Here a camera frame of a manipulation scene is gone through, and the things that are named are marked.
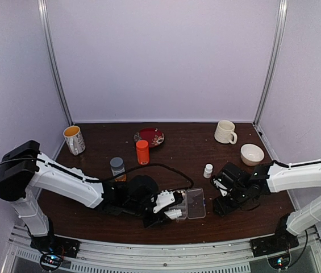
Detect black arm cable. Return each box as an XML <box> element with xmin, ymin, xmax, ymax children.
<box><xmin>0</xmin><ymin>158</ymin><xmax>195</xmax><ymax>197</ymax></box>
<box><xmin>270</xmin><ymin>159</ymin><xmax>321</xmax><ymax>169</ymax></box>

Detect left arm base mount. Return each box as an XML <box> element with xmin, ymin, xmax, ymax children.
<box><xmin>28</xmin><ymin>227</ymin><xmax>80</xmax><ymax>272</ymax></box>

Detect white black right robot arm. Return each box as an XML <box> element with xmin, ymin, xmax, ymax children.
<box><xmin>211</xmin><ymin>159</ymin><xmax>321</xmax><ymax>251</ymax></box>

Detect left aluminium frame post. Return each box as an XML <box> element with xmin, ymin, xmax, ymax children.
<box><xmin>37</xmin><ymin>0</ymin><xmax>74</xmax><ymax>125</ymax></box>

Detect orange pill bottle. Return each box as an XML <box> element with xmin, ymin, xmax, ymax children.
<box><xmin>136</xmin><ymin>140</ymin><xmax>149</xmax><ymax>165</ymax></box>

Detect red floral plate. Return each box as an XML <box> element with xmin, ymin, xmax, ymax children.
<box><xmin>133</xmin><ymin>128</ymin><xmax>165</xmax><ymax>148</ymax></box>

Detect grey lid pill bottle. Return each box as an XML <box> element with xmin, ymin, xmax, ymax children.
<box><xmin>110</xmin><ymin>157</ymin><xmax>127</xmax><ymax>182</ymax></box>

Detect small white bowl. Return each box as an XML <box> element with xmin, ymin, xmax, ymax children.
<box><xmin>240</xmin><ymin>143</ymin><xmax>265</xmax><ymax>167</ymax></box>

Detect clear plastic pill organizer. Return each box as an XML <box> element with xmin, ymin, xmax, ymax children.
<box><xmin>173</xmin><ymin>188</ymin><xmax>206</xmax><ymax>222</ymax></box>

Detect right aluminium frame post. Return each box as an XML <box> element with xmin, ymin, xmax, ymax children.
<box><xmin>253</xmin><ymin>0</ymin><xmax>288</xmax><ymax>127</ymax></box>

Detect cream ribbed mug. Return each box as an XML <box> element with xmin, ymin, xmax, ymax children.
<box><xmin>214</xmin><ymin>120</ymin><xmax>237</xmax><ymax>144</ymax></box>

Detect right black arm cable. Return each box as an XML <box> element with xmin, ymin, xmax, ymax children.
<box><xmin>270</xmin><ymin>159</ymin><xmax>321</xmax><ymax>169</ymax></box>

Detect aluminium frame post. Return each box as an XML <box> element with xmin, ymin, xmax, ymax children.
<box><xmin>253</xmin><ymin>0</ymin><xmax>288</xmax><ymax>127</ymax></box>
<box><xmin>37</xmin><ymin>0</ymin><xmax>74</xmax><ymax>125</ymax></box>

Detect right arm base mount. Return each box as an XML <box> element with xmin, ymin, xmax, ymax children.
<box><xmin>250</xmin><ymin>229</ymin><xmax>299</xmax><ymax>271</ymax></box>

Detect yellow interior patterned mug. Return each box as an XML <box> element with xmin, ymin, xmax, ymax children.
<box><xmin>63</xmin><ymin>126</ymin><xmax>86</xmax><ymax>156</ymax></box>

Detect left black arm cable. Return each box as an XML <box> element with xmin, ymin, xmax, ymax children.
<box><xmin>0</xmin><ymin>158</ymin><xmax>195</xmax><ymax>197</ymax></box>

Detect white pill bottle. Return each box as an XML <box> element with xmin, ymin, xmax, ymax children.
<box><xmin>165</xmin><ymin>209</ymin><xmax>184</xmax><ymax>220</ymax></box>
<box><xmin>203</xmin><ymin>163</ymin><xmax>213</xmax><ymax>179</ymax></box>

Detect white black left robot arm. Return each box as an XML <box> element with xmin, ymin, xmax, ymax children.
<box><xmin>0</xmin><ymin>140</ymin><xmax>181</xmax><ymax>253</ymax></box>

